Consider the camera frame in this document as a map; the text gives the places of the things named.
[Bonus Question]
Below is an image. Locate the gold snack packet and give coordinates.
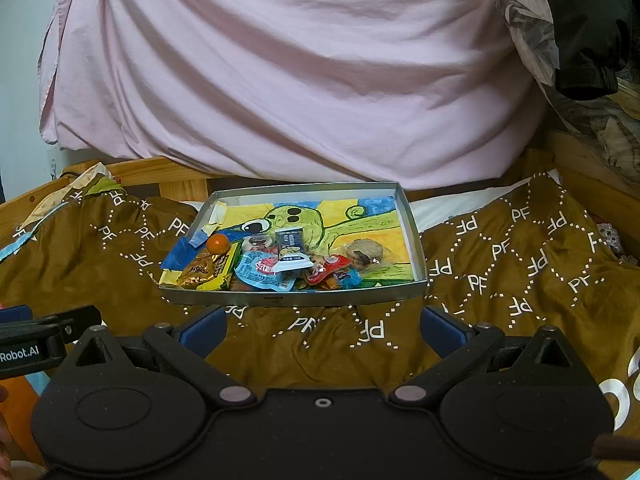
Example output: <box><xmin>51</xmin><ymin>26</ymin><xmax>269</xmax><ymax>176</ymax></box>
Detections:
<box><xmin>175</xmin><ymin>250</ymin><xmax>222</xmax><ymax>287</ymax></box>

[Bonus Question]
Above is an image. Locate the white sheet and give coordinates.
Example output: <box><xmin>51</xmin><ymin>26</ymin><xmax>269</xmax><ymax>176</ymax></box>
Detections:
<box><xmin>410</xmin><ymin>169</ymin><xmax>562</xmax><ymax>234</ymax></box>

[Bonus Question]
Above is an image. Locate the pink cloth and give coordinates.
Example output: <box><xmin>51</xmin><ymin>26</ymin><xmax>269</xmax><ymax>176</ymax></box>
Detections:
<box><xmin>39</xmin><ymin>0</ymin><xmax>549</xmax><ymax>191</ymax></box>

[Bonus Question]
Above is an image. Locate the orange cloth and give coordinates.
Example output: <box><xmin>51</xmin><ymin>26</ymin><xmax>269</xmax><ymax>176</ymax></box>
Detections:
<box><xmin>0</xmin><ymin>374</ymin><xmax>47</xmax><ymax>463</ymax></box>

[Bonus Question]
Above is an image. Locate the light blue snack packet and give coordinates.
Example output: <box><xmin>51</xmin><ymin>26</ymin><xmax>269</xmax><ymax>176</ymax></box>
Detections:
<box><xmin>235</xmin><ymin>250</ymin><xmax>297</xmax><ymax>292</ymax></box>

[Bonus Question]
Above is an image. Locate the grey shallow box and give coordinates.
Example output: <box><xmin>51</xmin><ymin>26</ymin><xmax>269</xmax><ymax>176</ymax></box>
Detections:
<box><xmin>159</xmin><ymin>181</ymin><xmax>429</xmax><ymax>308</ymax></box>

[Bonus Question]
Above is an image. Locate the yellow green snack bar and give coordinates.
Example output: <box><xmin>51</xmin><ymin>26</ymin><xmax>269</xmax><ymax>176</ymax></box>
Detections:
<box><xmin>197</xmin><ymin>246</ymin><xmax>242</xmax><ymax>291</ymax></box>

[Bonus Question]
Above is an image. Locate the black jacket sleeve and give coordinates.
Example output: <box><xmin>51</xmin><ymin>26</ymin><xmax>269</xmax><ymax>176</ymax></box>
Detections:
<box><xmin>542</xmin><ymin>0</ymin><xmax>634</xmax><ymax>101</ymax></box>

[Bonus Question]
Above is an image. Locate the green and white cloth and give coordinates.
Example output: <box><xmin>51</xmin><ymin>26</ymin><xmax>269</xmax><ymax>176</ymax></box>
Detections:
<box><xmin>20</xmin><ymin>162</ymin><xmax>127</xmax><ymax>232</ymax></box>

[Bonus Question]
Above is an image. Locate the grey leaf print cloth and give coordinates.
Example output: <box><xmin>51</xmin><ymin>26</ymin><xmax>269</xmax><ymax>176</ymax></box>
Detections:
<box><xmin>477</xmin><ymin>0</ymin><xmax>640</xmax><ymax>182</ymax></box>

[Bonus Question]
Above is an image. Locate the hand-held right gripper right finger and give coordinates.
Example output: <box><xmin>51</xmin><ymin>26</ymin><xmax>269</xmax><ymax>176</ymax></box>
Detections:
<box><xmin>390</xmin><ymin>305</ymin><xmax>576</xmax><ymax>407</ymax></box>

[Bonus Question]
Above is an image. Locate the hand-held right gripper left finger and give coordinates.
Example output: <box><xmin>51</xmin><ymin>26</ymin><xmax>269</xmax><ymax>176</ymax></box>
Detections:
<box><xmin>75</xmin><ymin>305</ymin><xmax>256</xmax><ymax>407</ymax></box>

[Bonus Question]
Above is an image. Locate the small white packet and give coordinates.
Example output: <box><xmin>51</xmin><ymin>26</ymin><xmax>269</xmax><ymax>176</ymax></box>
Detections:
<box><xmin>275</xmin><ymin>252</ymin><xmax>314</xmax><ymax>274</ymax></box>

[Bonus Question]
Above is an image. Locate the brown printed blanket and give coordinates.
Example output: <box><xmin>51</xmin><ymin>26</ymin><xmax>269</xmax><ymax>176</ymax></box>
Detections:
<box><xmin>0</xmin><ymin>170</ymin><xmax>640</xmax><ymax>480</ymax></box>

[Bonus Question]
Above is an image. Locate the small floral cloth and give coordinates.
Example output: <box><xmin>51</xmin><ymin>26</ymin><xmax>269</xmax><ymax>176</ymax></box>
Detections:
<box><xmin>595</xmin><ymin>220</ymin><xmax>627</xmax><ymax>257</ymax></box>

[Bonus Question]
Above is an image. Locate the dark blue snack packet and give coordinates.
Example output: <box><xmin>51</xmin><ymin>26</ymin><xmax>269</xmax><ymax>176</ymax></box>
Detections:
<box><xmin>274</xmin><ymin>228</ymin><xmax>306</xmax><ymax>256</ymax></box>

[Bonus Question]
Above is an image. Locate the red quail egg packet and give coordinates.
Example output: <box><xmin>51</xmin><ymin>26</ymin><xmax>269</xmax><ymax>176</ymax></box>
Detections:
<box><xmin>305</xmin><ymin>252</ymin><xmax>362</xmax><ymax>286</ymax></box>

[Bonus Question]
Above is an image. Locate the round biscuit clear packet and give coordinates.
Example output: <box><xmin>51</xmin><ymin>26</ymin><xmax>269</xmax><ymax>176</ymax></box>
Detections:
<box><xmin>344</xmin><ymin>239</ymin><xmax>387</xmax><ymax>267</ymax></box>

